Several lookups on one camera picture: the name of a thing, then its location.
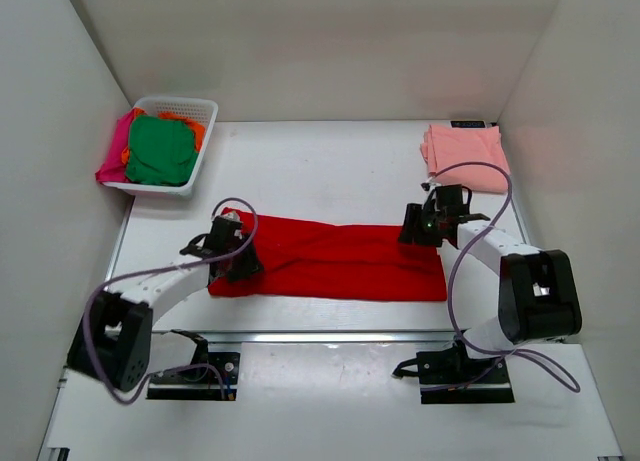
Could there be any aluminium table rail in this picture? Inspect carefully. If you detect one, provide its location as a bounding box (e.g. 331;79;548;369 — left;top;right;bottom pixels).
149;330;561;345

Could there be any white plastic basket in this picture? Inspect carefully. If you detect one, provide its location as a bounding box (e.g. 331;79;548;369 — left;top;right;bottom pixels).
102;95;218;198

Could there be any orange t shirt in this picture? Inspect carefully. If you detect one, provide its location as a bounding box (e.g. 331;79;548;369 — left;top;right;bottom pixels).
120;108;206;166

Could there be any magenta t shirt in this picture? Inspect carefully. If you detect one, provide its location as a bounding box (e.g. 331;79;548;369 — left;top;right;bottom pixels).
95;108;146;184

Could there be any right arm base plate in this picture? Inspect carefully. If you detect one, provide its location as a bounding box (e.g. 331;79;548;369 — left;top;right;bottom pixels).
392;341;515;405

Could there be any folded pink t shirt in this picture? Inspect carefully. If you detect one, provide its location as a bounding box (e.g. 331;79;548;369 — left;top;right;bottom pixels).
420;125;510;194

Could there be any green t shirt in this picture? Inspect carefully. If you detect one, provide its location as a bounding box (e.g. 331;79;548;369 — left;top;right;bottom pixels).
122;115;199;186

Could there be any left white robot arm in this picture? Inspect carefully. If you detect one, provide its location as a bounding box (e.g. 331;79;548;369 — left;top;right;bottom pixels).
66;212;263;397

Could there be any red t shirt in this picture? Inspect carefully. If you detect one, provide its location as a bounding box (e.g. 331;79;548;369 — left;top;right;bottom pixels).
208;211;447;302

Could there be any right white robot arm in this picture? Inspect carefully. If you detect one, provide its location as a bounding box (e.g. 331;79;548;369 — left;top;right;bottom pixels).
398;185;583;382

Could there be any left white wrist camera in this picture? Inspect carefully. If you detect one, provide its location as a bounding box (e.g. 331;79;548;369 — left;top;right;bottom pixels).
221;210;242;224

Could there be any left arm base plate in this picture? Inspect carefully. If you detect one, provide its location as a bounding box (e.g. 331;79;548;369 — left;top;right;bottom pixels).
146;343;241;402

